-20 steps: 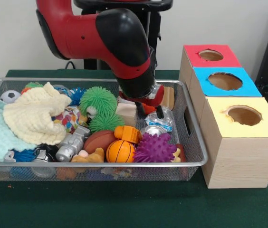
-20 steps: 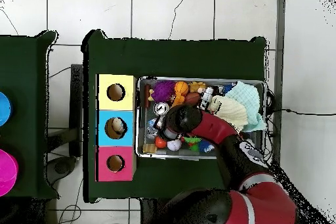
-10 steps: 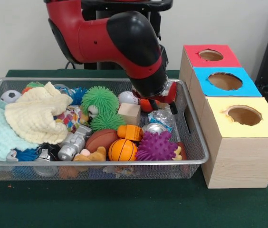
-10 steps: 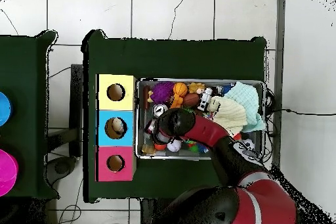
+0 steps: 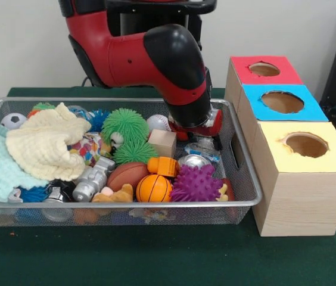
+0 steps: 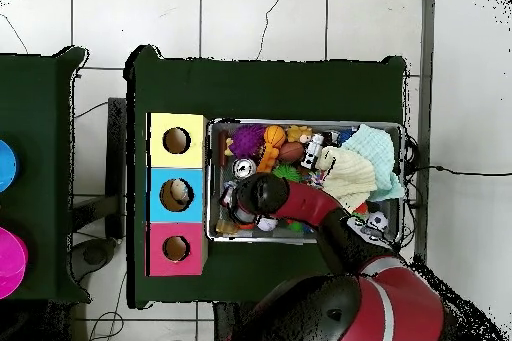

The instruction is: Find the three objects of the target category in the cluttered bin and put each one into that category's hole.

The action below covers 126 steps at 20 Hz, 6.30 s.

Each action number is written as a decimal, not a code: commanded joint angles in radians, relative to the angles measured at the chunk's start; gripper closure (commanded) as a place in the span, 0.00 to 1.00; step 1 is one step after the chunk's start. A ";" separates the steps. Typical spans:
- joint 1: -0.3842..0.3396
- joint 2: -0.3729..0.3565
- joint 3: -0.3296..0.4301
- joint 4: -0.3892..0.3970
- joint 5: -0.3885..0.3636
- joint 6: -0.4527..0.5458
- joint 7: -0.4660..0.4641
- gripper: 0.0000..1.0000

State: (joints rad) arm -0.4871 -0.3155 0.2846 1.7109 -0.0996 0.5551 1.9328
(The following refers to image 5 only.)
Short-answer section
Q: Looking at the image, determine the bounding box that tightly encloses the green stringy puffer ball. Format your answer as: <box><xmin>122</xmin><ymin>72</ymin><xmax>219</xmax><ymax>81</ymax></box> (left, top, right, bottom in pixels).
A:
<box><xmin>113</xmin><ymin>139</ymin><xmax>159</xmax><ymax>166</ymax></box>

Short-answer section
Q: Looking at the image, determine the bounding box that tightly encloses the shallow silver mesh bin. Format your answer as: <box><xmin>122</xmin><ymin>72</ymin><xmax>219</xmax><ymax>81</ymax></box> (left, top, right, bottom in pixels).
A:
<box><xmin>0</xmin><ymin>97</ymin><xmax>263</xmax><ymax>228</ymax></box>

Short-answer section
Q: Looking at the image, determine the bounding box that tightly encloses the orange toy basketball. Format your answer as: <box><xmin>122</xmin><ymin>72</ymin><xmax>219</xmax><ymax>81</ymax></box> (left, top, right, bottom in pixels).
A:
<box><xmin>135</xmin><ymin>174</ymin><xmax>173</xmax><ymax>203</ymax></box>

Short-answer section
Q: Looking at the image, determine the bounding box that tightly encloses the grey plastic toy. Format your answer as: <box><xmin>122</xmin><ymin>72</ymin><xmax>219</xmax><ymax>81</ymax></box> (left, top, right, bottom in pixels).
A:
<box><xmin>71</xmin><ymin>157</ymin><xmax>116</xmax><ymax>203</ymax></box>

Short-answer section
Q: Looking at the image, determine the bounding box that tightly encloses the wooden box with three holes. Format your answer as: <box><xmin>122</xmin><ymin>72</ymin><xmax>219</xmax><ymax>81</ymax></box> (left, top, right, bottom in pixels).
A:
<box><xmin>223</xmin><ymin>55</ymin><xmax>336</xmax><ymax>238</ymax></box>

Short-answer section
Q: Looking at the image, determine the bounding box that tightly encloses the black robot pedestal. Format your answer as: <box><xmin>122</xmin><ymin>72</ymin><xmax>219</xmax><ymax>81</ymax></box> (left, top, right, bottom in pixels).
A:
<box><xmin>105</xmin><ymin>0</ymin><xmax>218</xmax><ymax>88</ymax></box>

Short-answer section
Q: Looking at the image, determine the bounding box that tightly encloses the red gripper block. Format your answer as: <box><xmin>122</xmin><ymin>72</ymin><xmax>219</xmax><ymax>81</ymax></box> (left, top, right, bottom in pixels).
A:
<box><xmin>167</xmin><ymin>108</ymin><xmax>223</xmax><ymax>150</ymax></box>

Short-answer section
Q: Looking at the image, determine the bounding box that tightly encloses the orange ridged plastic toy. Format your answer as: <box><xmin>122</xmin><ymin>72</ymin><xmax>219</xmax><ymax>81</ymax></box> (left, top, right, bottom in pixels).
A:
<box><xmin>147</xmin><ymin>156</ymin><xmax>181</xmax><ymax>179</ymax></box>

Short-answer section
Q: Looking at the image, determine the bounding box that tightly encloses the green puffer toy with eyes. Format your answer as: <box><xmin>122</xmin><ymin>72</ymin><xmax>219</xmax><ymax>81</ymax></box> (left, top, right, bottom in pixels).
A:
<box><xmin>101</xmin><ymin>108</ymin><xmax>150</xmax><ymax>147</ymax></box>

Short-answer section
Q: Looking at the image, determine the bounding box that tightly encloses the cream knitted cloth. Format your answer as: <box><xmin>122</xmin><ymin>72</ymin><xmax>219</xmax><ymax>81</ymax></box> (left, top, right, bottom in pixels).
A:
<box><xmin>5</xmin><ymin>102</ymin><xmax>92</xmax><ymax>182</ymax></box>

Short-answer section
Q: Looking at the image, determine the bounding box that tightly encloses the plain wooden cube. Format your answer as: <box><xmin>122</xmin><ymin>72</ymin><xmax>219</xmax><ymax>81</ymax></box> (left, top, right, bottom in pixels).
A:
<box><xmin>148</xmin><ymin>129</ymin><xmax>177</xmax><ymax>158</ymax></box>

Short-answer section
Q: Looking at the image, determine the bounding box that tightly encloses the crushed clear plastic bottle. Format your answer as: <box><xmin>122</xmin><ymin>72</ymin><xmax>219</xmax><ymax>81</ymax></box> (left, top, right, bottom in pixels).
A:
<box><xmin>184</xmin><ymin>135</ymin><xmax>221</xmax><ymax>162</ymax></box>

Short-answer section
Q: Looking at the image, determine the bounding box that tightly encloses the silver drink can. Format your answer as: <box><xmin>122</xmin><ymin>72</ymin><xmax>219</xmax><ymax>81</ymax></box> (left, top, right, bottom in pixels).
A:
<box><xmin>178</xmin><ymin>154</ymin><xmax>212</xmax><ymax>172</ymax></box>

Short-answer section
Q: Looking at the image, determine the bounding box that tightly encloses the purple spiky ball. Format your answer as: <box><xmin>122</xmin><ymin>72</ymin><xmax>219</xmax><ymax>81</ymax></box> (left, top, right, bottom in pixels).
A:
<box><xmin>170</xmin><ymin>164</ymin><xmax>224</xmax><ymax>203</ymax></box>

